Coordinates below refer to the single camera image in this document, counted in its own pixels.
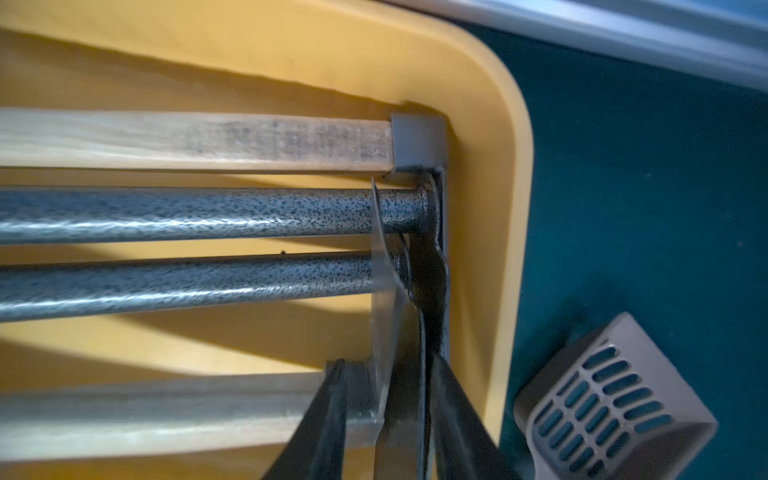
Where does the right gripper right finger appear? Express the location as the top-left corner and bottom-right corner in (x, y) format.
(429, 354), (518, 479)

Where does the brown slotted plastic scoop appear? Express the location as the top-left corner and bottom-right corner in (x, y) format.
(514, 312), (719, 479)

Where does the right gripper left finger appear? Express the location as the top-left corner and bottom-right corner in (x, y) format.
(262, 360), (348, 480)

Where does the yellow plastic storage box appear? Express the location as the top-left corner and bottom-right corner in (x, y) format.
(1, 1), (533, 479)

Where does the horizontal aluminium frame bar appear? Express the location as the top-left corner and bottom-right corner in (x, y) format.
(400, 0), (767, 91)

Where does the wooden handle hoe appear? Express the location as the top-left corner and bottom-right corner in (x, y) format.
(1, 108), (447, 255)
(1, 193), (407, 462)

